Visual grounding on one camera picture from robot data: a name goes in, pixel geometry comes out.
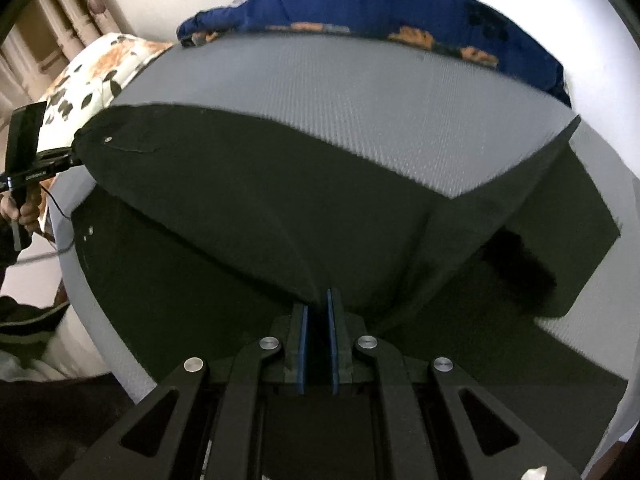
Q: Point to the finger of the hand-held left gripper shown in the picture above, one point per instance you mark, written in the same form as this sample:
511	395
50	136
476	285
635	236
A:
75	156

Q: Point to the person's left forearm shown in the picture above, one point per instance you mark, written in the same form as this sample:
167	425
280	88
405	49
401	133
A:
7	255

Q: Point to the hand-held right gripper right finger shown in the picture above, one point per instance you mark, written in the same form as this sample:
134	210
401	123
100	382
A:
333	345

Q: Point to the person's left hand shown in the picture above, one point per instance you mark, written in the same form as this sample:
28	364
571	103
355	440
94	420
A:
27	212

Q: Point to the beige wall pipes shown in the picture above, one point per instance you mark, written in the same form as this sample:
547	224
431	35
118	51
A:
55	15

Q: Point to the blue printed blanket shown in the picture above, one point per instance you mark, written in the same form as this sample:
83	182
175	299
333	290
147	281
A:
375	10

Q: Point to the grey mesh mattress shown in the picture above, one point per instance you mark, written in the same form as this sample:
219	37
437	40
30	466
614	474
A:
350	95

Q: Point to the white floral pillow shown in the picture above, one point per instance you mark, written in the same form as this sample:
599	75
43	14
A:
97	72

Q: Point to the person's dark clothing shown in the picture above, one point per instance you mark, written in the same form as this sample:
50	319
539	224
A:
35	425

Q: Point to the black pants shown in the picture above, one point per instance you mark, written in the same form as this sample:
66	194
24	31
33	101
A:
250	200

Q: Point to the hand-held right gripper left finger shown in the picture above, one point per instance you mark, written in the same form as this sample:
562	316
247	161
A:
300	347

